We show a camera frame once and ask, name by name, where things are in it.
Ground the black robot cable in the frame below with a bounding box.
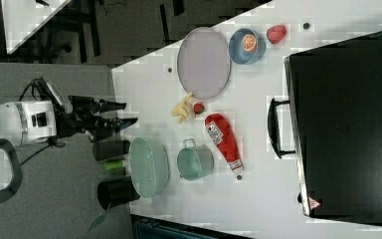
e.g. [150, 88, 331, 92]
[18, 78, 68, 167]

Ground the black cylinder cup upper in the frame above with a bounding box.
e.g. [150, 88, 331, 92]
[93, 140, 130, 161]

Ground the green plastic object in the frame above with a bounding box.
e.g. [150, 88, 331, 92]
[103, 159, 128, 171]

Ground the orange slice toy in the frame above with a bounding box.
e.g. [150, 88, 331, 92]
[242, 34, 258, 53]

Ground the blue bowl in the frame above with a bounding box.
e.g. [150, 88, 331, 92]
[229, 29, 266, 65]

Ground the black cylinder cup lower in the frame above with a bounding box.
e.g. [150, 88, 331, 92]
[97, 176, 140, 210]

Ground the yellow plush banana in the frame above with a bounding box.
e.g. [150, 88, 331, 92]
[171, 93, 195, 123]

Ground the grey oval plate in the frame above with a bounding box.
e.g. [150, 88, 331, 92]
[177, 27, 231, 100]

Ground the red plush fruit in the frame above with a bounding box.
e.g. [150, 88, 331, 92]
[267, 25, 287, 44]

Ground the red plush strawberry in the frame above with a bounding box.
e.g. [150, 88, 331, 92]
[193, 103, 205, 115]

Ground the black toaster oven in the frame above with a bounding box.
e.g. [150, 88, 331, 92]
[284, 31, 382, 226]

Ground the black cylinder cup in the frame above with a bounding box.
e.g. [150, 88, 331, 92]
[97, 176, 140, 210]
[93, 140, 130, 161]

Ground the red plush ketchup bottle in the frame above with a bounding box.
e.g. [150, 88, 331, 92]
[205, 114, 244, 180]

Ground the green oval strainer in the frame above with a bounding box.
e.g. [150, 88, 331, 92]
[129, 137, 170, 199]

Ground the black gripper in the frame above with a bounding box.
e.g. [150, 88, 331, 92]
[56, 96, 138, 141]

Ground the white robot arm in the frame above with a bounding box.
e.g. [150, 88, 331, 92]
[0, 96, 137, 204]

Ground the white side table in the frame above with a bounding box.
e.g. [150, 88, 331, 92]
[0, 0, 73, 54]

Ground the green metal pot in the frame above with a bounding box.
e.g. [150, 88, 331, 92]
[176, 138, 214, 181]

